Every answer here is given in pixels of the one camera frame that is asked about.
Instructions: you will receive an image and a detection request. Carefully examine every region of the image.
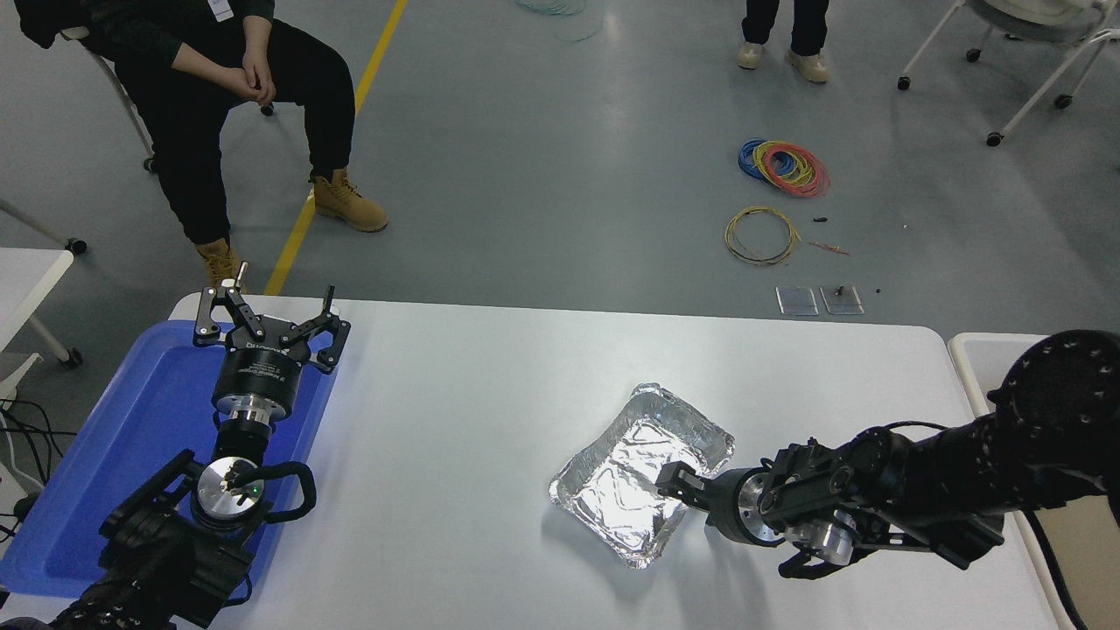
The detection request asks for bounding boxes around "seated person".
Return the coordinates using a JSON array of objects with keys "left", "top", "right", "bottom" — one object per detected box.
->
[{"left": 13, "top": 0, "right": 389, "bottom": 290}]

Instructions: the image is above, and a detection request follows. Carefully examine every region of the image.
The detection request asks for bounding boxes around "blue wire coil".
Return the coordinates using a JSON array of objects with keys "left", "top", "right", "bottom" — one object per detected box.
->
[{"left": 738, "top": 138, "right": 793, "bottom": 183}]

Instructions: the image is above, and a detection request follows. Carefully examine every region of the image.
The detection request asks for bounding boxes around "standing person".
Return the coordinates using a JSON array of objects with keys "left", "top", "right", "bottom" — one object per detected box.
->
[{"left": 735, "top": 0, "right": 832, "bottom": 85}]

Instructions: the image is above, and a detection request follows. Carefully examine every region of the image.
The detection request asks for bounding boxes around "blue plastic tray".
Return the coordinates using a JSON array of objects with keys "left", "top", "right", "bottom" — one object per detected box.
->
[{"left": 0, "top": 319, "right": 340, "bottom": 605}]

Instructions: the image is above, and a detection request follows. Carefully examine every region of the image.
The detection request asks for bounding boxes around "white wheeled chair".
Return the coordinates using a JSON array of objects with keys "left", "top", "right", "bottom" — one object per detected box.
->
[{"left": 57, "top": 24, "right": 274, "bottom": 173}]

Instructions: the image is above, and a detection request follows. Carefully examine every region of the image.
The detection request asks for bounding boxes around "yellow and black wire coil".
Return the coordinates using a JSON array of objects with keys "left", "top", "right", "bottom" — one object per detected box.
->
[{"left": 724, "top": 206, "right": 802, "bottom": 267}]

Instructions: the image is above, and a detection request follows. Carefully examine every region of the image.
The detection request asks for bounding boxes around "large pale bin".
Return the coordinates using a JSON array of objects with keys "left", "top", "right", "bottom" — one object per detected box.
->
[{"left": 948, "top": 332, "right": 1120, "bottom": 630}]

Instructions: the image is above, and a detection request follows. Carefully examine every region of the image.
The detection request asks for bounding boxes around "red wire coil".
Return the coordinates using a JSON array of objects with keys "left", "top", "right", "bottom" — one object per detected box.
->
[{"left": 754, "top": 140, "right": 830, "bottom": 199}]

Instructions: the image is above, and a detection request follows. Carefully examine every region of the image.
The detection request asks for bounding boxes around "silver foil tray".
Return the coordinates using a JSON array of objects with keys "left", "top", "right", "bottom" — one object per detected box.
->
[{"left": 549, "top": 382, "right": 736, "bottom": 570}]

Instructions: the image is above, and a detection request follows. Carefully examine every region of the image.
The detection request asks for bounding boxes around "black cable bundle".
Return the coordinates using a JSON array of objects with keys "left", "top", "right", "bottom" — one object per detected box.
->
[{"left": 0, "top": 398, "right": 80, "bottom": 543}]

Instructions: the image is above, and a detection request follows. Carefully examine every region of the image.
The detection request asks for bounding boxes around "white frame chair with casters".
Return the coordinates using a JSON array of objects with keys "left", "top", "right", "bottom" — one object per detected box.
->
[{"left": 897, "top": 0, "right": 1120, "bottom": 148}]

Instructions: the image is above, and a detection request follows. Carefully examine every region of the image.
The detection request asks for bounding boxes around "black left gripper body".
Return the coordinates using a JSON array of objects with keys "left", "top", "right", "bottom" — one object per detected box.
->
[{"left": 213, "top": 317, "right": 311, "bottom": 412}]

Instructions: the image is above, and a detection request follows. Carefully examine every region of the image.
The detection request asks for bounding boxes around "seated person's left hand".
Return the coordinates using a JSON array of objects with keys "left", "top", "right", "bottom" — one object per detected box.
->
[{"left": 241, "top": 51, "right": 277, "bottom": 108}]

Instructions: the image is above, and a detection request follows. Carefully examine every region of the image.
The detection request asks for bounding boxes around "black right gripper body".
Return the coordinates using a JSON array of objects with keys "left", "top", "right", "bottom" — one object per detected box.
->
[{"left": 704, "top": 466, "right": 764, "bottom": 548}]

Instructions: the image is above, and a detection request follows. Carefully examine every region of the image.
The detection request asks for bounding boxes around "grey furniture leg with caster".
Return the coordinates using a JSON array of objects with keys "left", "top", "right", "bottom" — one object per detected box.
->
[{"left": 0, "top": 197, "right": 90, "bottom": 256}]

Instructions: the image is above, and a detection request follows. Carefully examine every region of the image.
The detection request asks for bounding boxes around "seated person's right hand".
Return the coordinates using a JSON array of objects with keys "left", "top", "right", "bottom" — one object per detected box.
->
[{"left": 217, "top": 66, "right": 261, "bottom": 99}]

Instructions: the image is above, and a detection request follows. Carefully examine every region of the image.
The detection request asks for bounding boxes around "white side table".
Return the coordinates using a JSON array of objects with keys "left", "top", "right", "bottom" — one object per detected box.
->
[{"left": 0, "top": 248, "right": 84, "bottom": 403}]

